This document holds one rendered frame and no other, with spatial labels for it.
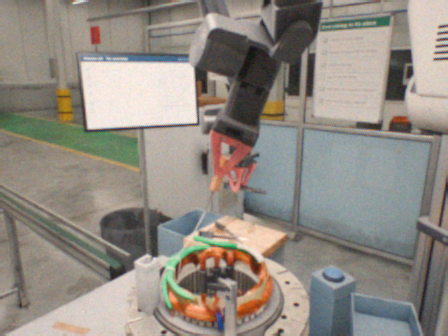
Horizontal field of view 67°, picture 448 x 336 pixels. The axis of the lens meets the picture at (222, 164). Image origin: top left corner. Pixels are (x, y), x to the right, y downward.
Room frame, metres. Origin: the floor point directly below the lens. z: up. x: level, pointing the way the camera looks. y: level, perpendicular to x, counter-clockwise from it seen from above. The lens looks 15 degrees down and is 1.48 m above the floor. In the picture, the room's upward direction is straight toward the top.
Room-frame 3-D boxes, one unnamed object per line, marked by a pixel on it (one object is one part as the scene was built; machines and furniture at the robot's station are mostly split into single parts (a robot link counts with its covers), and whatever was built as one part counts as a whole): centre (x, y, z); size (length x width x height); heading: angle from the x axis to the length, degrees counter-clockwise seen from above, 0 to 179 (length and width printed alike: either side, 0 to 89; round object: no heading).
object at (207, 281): (0.41, 0.01, 1.21); 0.04 x 0.04 x 0.03; 56
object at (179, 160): (3.27, 0.31, 0.60); 1.02 x 0.55 x 1.20; 50
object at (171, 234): (0.91, 0.09, 0.92); 0.17 x 0.11 x 0.28; 143
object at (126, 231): (2.08, 0.61, 0.39); 0.39 x 0.39 x 0.35
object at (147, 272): (0.49, 0.12, 1.14); 0.03 x 0.03 x 0.09; 56
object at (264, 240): (0.82, -0.04, 1.05); 0.20 x 0.19 x 0.02; 53
